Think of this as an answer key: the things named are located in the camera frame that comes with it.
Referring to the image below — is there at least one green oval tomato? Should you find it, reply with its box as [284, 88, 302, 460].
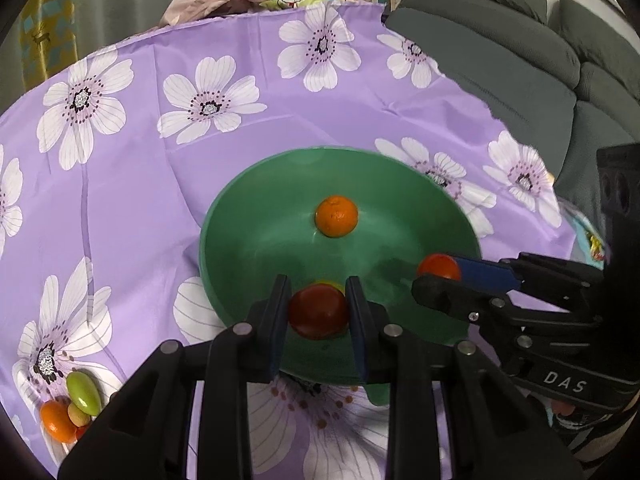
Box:
[66, 370, 102, 417]

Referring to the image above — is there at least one red cherry tomato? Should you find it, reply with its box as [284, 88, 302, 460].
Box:
[288, 283, 348, 340]
[416, 254, 462, 281]
[75, 424, 91, 440]

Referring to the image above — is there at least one small orange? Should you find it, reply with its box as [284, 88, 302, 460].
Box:
[314, 195, 359, 237]

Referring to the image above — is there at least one brown longan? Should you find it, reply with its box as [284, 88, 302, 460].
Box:
[67, 402, 92, 428]

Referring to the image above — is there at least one yellow-green oval fruit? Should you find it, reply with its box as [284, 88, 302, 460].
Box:
[314, 280, 345, 295]

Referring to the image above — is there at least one striped sleeve forearm right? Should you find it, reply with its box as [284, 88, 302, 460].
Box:
[552, 408, 638, 469]

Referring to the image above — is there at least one right hand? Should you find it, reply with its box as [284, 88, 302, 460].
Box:
[550, 400, 575, 417]

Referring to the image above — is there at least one large orange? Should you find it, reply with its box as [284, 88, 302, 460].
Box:
[39, 400, 76, 444]

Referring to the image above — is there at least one purple floral tablecloth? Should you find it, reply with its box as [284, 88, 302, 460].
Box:
[1, 4, 576, 472]

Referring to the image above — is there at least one green plastic bowl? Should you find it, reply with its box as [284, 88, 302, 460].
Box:
[198, 145, 483, 408]

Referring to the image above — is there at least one yellow patterned curtain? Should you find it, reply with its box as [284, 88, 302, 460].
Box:
[18, 0, 78, 90]

